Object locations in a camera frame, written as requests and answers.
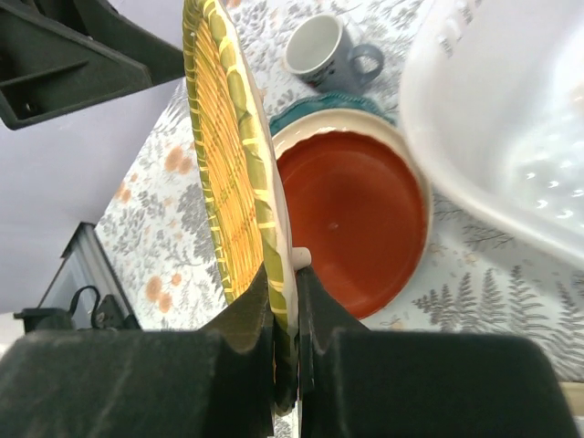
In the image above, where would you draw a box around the grey-blue mug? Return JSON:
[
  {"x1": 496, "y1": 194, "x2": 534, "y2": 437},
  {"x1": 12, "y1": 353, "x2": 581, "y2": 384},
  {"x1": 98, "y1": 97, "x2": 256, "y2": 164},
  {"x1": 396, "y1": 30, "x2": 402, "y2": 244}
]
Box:
[{"x1": 284, "y1": 14, "x2": 384, "y2": 94}]

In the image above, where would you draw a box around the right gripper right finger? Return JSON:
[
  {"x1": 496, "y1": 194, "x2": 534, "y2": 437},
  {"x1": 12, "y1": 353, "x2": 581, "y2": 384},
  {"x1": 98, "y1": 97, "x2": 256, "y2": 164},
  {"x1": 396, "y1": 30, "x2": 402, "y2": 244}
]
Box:
[{"x1": 297, "y1": 267, "x2": 579, "y2": 437}]

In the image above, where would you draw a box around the teal embossed plate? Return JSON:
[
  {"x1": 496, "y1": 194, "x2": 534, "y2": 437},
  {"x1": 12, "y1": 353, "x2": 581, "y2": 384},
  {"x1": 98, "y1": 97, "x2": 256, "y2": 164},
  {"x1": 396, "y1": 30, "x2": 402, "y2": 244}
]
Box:
[{"x1": 269, "y1": 92, "x2": 397, "y2": 135}]

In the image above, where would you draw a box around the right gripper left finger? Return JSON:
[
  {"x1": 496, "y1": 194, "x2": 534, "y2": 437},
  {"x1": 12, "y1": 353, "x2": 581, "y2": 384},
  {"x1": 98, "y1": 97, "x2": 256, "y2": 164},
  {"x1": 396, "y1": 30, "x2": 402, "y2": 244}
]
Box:
[{"x1": 1, "y1": 271, "x2": 274, "y2": 437}]

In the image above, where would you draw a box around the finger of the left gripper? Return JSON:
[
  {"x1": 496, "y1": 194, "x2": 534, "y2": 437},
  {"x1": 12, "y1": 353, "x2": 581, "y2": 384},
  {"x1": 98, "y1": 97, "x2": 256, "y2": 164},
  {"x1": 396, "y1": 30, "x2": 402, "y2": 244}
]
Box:
[{"x1": 1, "y1": 1, "x2": 183, "y2": 130}]

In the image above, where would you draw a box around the white plastic bin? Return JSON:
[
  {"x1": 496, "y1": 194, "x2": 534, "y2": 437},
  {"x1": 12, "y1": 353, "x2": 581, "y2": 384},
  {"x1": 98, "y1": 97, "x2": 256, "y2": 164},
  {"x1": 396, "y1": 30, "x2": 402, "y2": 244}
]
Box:
[{"x1": 400, "y1": 1, "x2": 583, "y2": 266}]

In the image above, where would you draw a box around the cream and blue plate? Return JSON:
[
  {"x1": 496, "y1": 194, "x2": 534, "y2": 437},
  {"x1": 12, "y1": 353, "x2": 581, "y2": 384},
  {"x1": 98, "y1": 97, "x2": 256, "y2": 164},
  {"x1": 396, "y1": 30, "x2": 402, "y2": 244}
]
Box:
[{"x1": 272, "y1": 108, "x2": 433, "y2": 247}]

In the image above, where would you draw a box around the aluminium rail frame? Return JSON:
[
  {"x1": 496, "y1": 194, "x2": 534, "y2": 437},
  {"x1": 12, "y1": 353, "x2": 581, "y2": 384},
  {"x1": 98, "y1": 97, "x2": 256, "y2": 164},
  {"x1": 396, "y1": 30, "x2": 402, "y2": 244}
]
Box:
[{"x1": 39, "y1": 223, "x2": 141, "y2": 330}]

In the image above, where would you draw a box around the bamboo pattern plate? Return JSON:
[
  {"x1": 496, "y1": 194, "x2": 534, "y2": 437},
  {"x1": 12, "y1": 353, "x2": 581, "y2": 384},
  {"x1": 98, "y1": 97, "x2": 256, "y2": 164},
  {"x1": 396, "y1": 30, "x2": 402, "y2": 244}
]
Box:
[{"x1": 182, "y1": 1, "x2": 298, "y2": 415}]

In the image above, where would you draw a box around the red-brown plate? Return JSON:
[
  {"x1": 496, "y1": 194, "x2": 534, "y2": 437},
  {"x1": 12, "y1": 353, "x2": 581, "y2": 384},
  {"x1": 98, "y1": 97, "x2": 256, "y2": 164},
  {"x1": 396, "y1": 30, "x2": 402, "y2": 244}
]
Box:
[{"x1": 277, "y1": 131, "x2": 428, "y2": 318}]

